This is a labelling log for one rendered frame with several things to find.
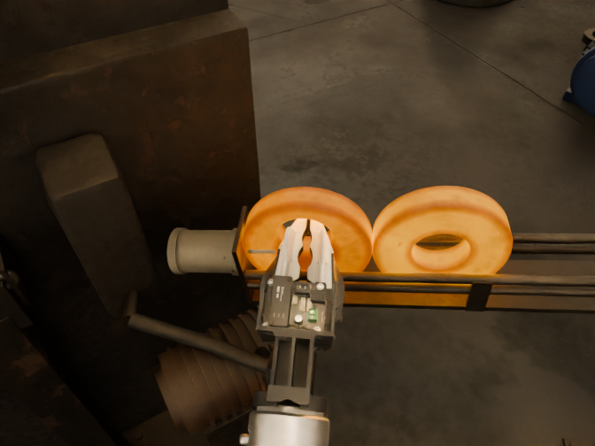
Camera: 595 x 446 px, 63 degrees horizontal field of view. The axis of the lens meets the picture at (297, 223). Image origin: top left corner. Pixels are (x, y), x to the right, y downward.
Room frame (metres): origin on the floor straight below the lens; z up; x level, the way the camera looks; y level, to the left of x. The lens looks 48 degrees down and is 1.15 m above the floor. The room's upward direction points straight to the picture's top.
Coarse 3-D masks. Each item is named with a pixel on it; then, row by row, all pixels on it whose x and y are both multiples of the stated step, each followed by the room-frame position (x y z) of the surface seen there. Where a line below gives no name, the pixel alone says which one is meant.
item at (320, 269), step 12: (312, 228) 0.36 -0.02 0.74; (324, 228) 0.36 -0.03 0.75; (312, 240) 0.34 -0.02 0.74; (324, 240) 0.31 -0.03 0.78; (312, 252) 0.33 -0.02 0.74; (324, 252) 0.31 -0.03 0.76; (312, 264) 0.32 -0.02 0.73; (324, 264) 0.31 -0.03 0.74; (312, 276) 0.30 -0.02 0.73; (324, 276) 0.30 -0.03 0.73
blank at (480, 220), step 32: (416, 192) 0.37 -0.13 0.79; (448, 192) 0.36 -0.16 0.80; (480, 192) 0.37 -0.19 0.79; (384, 224) 0.35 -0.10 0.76; (416, 224) 0.34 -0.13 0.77; (448, 224) 0.34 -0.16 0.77; (480, 224) 0.34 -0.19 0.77; (384, 256) 0.35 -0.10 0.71; (416, 256) 0.35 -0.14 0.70; (448, 256) 0.36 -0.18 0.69; (480, 256) 0.34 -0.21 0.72
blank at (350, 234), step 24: (288, 192) 0.38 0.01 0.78; (312, 192) 0.38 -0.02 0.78; (264, 216) 0.36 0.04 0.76; (288, 216) 0.36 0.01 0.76; (312, 216) 0.36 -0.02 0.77; (336, 216) 0.35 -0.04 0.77; (360, 216) 0.37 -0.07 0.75; (264, 240) 0.36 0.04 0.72; (336, 240) 0.35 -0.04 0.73; (360, 240) 0.35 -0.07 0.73; (264, 264) 0.36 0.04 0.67; (336, 264) 0.35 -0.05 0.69; (360, 264) 0.35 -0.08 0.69
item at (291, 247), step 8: (296, 224) 0.36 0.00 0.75; (304, 224) 0.36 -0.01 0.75; (288, 232) 0.32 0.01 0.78; (296, 232) 0.35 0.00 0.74; (304, 232) 0.35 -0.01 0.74; (288, 240) 0.32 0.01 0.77; (296, 240) 0.34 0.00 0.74; (280, 248) 0.34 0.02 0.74; (288, 248) 0.32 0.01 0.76; (296, 248) 0.33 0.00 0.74; (280, 256) 0.33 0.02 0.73; (288, 256) 0.31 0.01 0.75; (296, 256) 0.33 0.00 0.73; (280, 264) 0.32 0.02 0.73; (288, 264) 0.31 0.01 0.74; (296, 264) 0.32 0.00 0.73; (280, 272) 0.31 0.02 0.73; (288, 272) 0.31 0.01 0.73; (296, 272) 0.31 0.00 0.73; (296, 280) 0.30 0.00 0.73
